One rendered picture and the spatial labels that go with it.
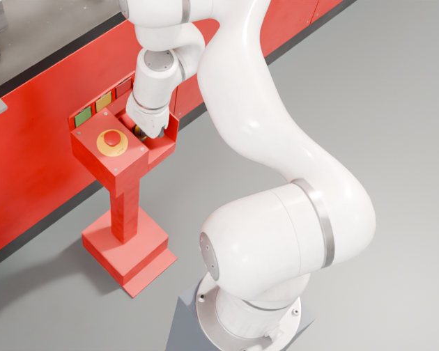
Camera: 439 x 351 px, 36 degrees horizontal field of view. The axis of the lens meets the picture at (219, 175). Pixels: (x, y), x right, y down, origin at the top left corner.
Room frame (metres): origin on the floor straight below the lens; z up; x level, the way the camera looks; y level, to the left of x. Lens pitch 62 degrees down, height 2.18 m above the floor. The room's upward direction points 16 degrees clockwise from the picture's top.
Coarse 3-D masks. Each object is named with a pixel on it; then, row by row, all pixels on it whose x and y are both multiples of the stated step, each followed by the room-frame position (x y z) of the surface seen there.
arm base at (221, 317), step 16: (208, 272) 0.42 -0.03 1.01; (208, 288) 0.39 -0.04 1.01; (208, 304) 0.36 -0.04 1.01; (224, 304) 0.34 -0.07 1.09; (240, 304) 0.33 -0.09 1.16; (208, 320) 0.33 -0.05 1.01; (224, 320) 0.33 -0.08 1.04; (240, 320) 0.32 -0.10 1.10; (256, 320) 0.32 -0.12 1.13; (272, 320) 0.33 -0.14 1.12; (288, 320) 0.37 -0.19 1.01; (208, 336) 0.30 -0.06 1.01; (224, 336) 0.31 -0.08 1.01; (240, 336) 0.32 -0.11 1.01; (256, 336) 0.32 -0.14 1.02; (272, 336) 0.33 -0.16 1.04; (288, 336) 0.34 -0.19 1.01
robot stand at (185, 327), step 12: (192, 288) 0.38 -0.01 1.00; (180, 300) 0.36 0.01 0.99; (192, 300) 0.36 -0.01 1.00; (300, 300) 0.42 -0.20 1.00; (180, 312) 0.35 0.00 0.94; (192, 312) 0.34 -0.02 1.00; (180, 324) 0.35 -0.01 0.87; (192, 324) 0.33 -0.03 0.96; (300, 324) 0.37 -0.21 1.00; (180, 336) 0.34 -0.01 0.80; (192, 336) 0.33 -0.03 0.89; (204, 336) 0.31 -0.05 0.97; (168, 348) 0.36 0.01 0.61; (180, 348) 0.34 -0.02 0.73; (192, 348) 0.32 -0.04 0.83; (204, 348) 0.31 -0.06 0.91; (216, 348) 0.29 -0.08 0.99
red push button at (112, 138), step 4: (108, 132) 0.75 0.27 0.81; (112, 132) 0.75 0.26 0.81; (116, 132) 0.76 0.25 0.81; (104, 136) 0.74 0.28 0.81; (108, 136) 0.74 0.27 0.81; (112, 136) 0.74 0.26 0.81; (116, 136) 0.75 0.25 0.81; (120, 136) 0.75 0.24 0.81; (104, 140) 0.73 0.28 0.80; (108, 140) 0.73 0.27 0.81; (112, 140) 0.73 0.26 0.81; (116, 140) 0.74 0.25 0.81; (120, 140) 0.74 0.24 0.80; (108, 144) 0.72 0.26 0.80; (112, 144) 0.72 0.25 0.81; (116, 144) 0.73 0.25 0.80
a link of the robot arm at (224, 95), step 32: (192, 0) 0.65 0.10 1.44; (224, 0) 0.67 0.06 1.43; (256, 0) 0.66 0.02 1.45; (224, 32) 0.61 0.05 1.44; (256, 32) 0.62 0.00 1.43; (224, 64) 0.55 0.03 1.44; (256, 64) 0.57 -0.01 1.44; (224, 96) 0.51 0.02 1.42; (256, 96) 0.52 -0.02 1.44; (224, 128) 0.48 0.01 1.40; (256, 128) 0.48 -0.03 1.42; (288, 128) 0.49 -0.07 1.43; (256, 160) 0.47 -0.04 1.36; (288, 160) 0.46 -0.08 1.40; (320, 160) 0.46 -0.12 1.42; (320, 192) 0.41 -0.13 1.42; (352, 192) 0.42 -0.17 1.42; (320, 224) 0.37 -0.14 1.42; (352, 224) 0.39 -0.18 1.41; (352, 256) 0.36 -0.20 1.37
